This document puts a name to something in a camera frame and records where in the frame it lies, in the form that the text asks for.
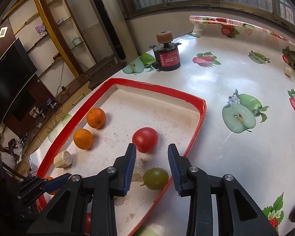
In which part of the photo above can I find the beige foam block small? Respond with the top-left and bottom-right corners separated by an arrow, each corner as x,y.
132,157 -> 145,182

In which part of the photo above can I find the dark jar red label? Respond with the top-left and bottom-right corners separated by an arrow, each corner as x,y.
150,42 -> 181,71

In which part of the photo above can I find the wooden wall shelf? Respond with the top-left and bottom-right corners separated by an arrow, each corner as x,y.
0,0 -> 97,96

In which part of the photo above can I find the red tomato mid table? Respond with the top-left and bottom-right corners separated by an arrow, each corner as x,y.
132,127 -> 159,153

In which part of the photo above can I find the orange of pair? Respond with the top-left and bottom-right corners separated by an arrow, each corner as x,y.
86,108 -> 106,129
73,128 -> 93,150

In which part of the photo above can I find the purple plush toy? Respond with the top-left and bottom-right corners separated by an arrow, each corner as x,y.
35,24 -> 48,37

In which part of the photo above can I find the red rimmed white tray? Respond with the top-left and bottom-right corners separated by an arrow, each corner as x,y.
37,78 -> 207,235

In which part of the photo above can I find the black television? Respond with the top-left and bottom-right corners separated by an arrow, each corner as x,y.
0,39 -> 38,126

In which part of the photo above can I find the red tomato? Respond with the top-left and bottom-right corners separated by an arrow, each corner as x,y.
84,213 -> 91,235

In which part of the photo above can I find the small beige cube far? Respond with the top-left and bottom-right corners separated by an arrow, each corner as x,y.
284,67 -> 292,78

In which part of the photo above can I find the white tower air conditioner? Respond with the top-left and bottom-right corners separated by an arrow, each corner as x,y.
90,0 -> 138,63

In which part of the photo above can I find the fruit print tablecloth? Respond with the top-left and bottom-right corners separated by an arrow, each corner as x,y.
31,16 -> 295,235

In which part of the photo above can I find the green grape fruit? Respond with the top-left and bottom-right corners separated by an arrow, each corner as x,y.
143,167 -> 169,190

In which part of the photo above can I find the beige foam disc on jar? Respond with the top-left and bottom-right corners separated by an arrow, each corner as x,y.
156,31 -> 173,44

